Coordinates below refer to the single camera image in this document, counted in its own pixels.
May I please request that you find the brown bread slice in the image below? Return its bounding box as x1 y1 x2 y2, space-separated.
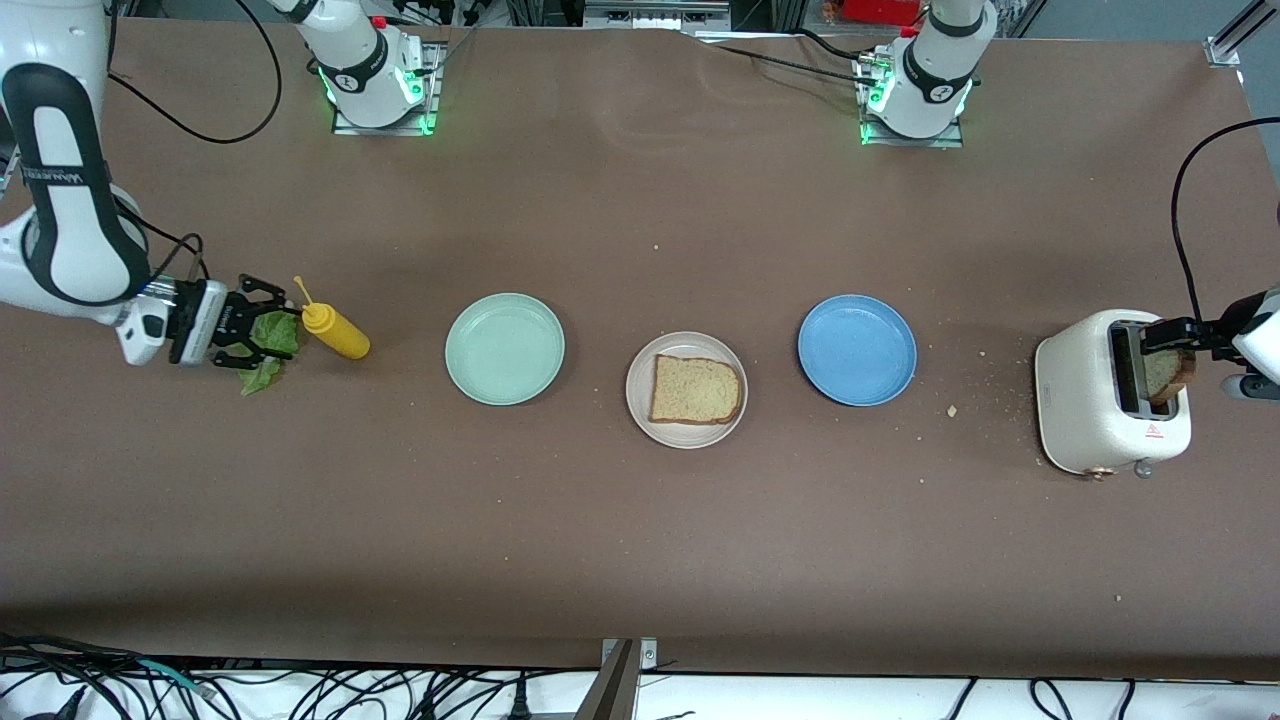
648 354 743 426
1140 345 1198 407

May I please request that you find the green lettuce leaf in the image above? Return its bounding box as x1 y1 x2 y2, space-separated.
240 310 303 397

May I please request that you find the yellow mustard squeeze bottle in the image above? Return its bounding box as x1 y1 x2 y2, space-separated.
292 276 372 361

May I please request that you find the mint green plate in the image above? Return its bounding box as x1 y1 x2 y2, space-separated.
444 292 567 407

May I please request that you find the blue plate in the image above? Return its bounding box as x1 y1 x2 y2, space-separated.
797 294 918 408

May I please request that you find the beige plate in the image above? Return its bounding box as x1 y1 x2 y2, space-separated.
625 331 749 450

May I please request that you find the white toaster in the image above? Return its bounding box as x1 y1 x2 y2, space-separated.
1034 308 1194 480

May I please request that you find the red box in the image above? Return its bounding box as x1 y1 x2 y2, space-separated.
838 0 926 26

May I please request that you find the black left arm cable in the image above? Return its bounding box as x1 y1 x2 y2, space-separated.
1170 117 1280 331

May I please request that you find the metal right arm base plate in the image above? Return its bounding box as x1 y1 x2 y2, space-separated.
330 40 443 137

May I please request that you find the aluminium frame profile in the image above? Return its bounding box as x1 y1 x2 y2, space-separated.
1205 0 1280 68

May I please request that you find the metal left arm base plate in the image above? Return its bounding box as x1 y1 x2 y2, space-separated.
855 55 966 149

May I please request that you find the teal cable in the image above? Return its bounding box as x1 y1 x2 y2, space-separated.
135 657 216 698

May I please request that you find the aluminium frame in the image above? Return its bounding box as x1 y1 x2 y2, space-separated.
583 0 733 31

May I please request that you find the silver metal bracket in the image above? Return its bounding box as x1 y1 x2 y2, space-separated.
600 637 659 671

